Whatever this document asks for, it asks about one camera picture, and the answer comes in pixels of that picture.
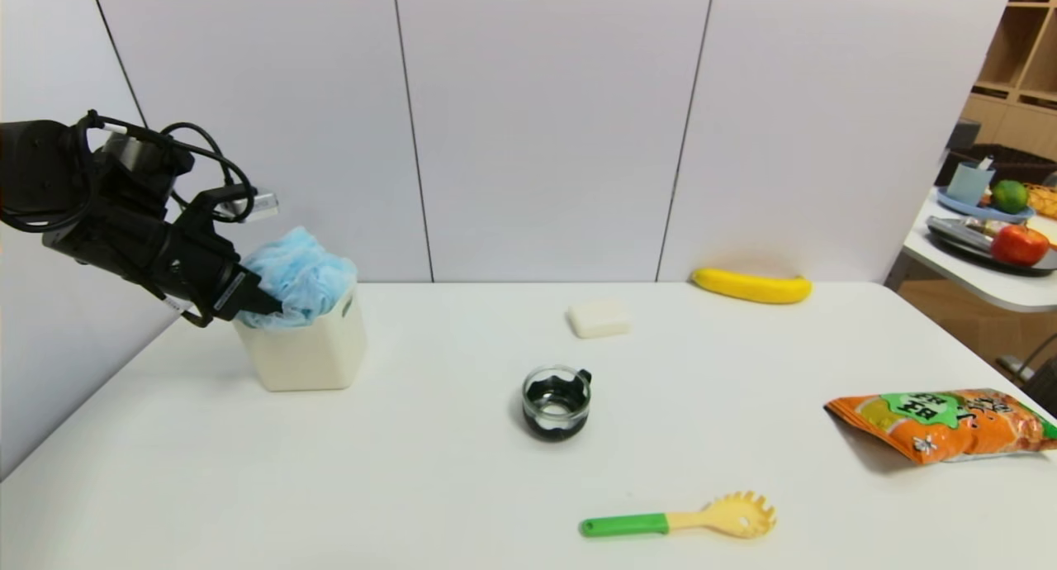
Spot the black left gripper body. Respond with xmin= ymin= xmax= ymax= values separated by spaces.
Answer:
xmin=162 ymin=223 xmax=262 ymax=322

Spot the blue mesh bath loofah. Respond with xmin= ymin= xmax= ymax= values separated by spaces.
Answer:
xmin=239 ymin=227 xmax=358 ymax=330

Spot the cream plastic storage box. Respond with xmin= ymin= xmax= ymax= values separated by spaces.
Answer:
xmin=234 ymin=285 xmax=368 ymax=392

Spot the white soap bar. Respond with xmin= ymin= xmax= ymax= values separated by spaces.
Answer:
xmin=566 ymin=299 xmax=633 ymax=340

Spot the yellow banana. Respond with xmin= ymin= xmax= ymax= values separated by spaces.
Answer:
xmin=690 ymin=268 xmax=813 ymax=306

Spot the orange snack bag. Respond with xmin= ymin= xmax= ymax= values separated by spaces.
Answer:
xmin=824 ymin=388 xmax=1057 ymax=465

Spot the black tray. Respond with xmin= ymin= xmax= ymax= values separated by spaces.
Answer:
xmin=925 ymin=216 xmax=1057 ymax=275

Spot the silver foil packet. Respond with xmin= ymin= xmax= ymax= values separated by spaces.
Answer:
xmin=928 ymin=216 xmax=995 ymax=253

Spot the light blue cup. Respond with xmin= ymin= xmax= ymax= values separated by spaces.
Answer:
xmin=946 ymin=159 xmax=995 ymax=207

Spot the blue plate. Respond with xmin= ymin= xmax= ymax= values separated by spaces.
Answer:
xmin=936 ymin=188 xmax=1035 ymax=224

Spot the white side table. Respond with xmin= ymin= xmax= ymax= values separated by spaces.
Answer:
xmin=882 ymin=188 xmax=1057 ymax=315

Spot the green lime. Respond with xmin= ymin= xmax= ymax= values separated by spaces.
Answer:
xmin=991 ymin=179 xmax=1030 ymax=215

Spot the red apple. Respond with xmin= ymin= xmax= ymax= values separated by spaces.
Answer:
xmin=990 ymin=224 xmax=1050 ymax=266

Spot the dark wicker basket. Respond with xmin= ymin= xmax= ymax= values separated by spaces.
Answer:
xmin=935 ymin=144 xmax=1057 ymax=188

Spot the black chair base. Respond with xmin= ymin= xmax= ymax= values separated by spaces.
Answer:
xmin=995 ymin=332 xmax=1057 ymax=418

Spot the tan woven basket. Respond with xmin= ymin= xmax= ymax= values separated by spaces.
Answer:
xmin=1024 ymin=183 xmax=1057 ymax=221

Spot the wooden shelf unit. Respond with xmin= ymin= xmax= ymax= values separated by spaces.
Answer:
xmin=958 ymin=0 xmax=1057 ymax=164

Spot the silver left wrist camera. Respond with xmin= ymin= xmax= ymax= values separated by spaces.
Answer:
xmin=192 ymin=186 xmax=280 ymax=224

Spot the black cable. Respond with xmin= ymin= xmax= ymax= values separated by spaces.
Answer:
xmin=78 ymin=110 xmax=258 ymax=224

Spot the glass cup with black handle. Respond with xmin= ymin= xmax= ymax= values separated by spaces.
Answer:
xmin=521 ymin=364 xmax=593 ymax=442

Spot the pasta spoon with green handle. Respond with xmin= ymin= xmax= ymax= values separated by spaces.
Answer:
xmin=579 ymin=491 xmax=777 ymax=539

